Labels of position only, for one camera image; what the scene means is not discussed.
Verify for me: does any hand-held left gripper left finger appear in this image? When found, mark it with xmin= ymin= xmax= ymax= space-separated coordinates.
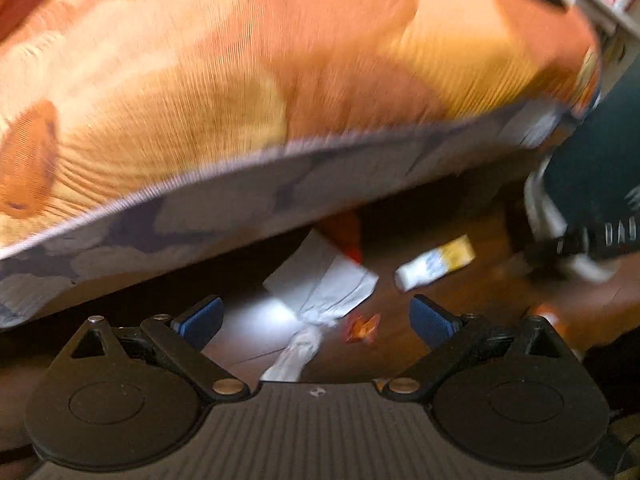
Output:
xmin=72 ymin=296 xmax=251 ymax=402

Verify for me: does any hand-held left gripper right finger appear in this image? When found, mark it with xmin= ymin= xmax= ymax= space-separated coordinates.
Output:
xmin=386 ymin=295 xmax=563 ymax=402

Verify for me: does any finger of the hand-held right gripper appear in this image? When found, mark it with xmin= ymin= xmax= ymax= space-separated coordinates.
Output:
xmin=524 ymin=232 xmax=598 ymax=272

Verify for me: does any orange red wrapper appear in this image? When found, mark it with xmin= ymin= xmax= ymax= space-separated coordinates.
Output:
xmin=344 ymin=312 xmax=382 ymax=344

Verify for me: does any dark teal trash bin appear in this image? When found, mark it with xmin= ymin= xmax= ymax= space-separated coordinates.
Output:
xmin=524 ymin=72 xmax=640 ymax=283

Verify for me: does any white paper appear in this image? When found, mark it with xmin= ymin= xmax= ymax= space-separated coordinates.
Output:
xmin=261 ymin=229 xmax=379 ymax=382

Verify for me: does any yellow white packet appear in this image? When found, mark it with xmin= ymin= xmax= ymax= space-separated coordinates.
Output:
xmin=394 ymin=234 xmax=477 ymax=292

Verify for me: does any red object under bed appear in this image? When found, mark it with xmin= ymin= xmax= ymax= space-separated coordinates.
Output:
xmin=320 ymin=211 xmax=364 ymax=264

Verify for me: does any white shelf unit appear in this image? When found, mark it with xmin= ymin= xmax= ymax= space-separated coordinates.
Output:
xmin=542 ymin=0 xmax=640 ymax=42

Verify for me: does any bed with orange floral bedspread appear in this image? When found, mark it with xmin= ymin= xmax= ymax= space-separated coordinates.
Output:
xmin=0 ymin=0 xmax=604 ymax=332

